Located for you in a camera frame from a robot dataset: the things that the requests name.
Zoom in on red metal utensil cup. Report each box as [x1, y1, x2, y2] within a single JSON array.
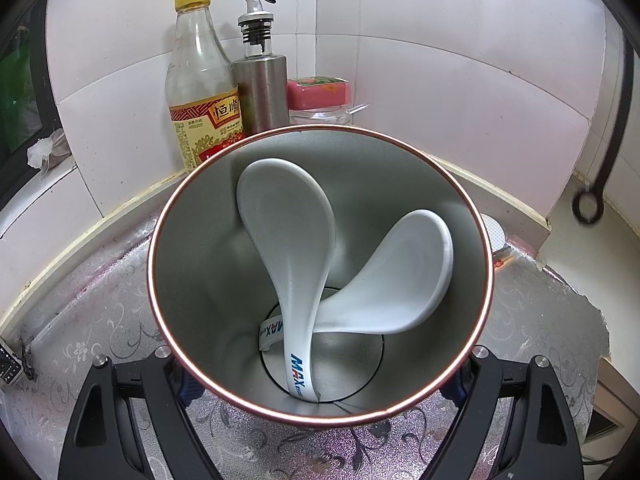
[[148, 125, 494, 427]]

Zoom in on white MAX ceramic spoon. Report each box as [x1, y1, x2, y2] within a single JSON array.
[[236, 158, 335, 402]]

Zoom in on black measuring spoon large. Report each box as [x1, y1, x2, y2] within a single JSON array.
[[574, 9, 639, 232]]

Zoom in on white crumpled cloth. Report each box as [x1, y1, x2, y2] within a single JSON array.
[[27, 128, 72, 174]]

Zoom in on vinegar bottle yellow cap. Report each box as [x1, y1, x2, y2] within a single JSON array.
[[165, 0, 244, 171]]

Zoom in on steel oil dispenser bottle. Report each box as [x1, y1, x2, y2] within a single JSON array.
[[232, 0, 290, 136]]

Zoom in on red-lid salt jar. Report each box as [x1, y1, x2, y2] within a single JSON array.
[[286, 76, 352, 126]]

